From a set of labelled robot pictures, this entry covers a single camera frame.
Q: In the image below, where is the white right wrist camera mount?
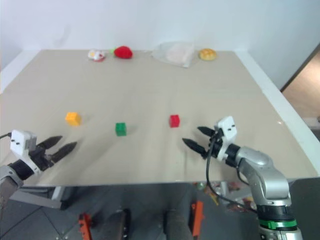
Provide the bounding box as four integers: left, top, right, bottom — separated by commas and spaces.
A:
215, 115, 238, 161

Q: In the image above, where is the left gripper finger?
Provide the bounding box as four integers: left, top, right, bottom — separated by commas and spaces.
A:
52, 141, 78, 163
37, 135, 63, 151

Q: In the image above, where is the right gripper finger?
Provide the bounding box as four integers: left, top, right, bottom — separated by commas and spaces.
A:
182, 137, 207, 155
197, 126, 216, 137

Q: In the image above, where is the orange clamp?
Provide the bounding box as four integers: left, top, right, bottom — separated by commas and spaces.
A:
190, 200, 205, 237
77, 212, 93, 240

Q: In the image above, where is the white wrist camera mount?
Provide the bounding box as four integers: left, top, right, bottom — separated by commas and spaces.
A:
215, 115, 238, 161
10, 129, 41, 174

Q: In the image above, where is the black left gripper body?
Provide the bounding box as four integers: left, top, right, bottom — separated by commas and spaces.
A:
30, 146, 55, 172

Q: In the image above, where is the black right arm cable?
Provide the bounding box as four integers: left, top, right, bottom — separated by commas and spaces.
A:
205, 138, 259, 214

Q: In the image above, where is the yellow bread bun toy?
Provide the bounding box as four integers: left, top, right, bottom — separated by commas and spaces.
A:
198, 47, 218, 62

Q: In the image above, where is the green block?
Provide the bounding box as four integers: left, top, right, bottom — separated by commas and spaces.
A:
114, 121, 128, 137

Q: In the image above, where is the pile of colourful items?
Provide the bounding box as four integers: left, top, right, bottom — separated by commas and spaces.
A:
194, 180, 257, 211

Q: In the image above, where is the clear plastic bag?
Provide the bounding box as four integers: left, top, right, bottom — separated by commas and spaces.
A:
151, 40, 196, 69

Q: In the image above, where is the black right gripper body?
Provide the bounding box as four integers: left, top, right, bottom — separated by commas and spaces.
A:
201, 127, 225, 160

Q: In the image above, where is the red strawberry toy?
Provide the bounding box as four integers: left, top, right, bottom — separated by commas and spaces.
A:
109, 45, 134, 60

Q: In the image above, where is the brown wooden door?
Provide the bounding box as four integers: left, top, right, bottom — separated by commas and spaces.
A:
279, 49, 320, 94

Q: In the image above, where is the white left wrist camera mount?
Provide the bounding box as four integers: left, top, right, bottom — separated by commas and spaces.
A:
10, 129, 41, 174

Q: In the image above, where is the yellow block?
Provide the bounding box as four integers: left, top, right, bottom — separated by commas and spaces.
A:
65, 111, 82, 127

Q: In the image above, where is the dark rounded shape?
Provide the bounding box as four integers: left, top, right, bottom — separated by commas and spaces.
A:
104, 208, 131, 240
163, 209, 191, 240

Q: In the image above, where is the red block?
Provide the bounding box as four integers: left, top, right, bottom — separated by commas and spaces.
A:
168, 114, 181, 129

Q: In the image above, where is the grey table frame beam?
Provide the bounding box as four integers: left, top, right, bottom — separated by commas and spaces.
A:
9, 186, 63, 210

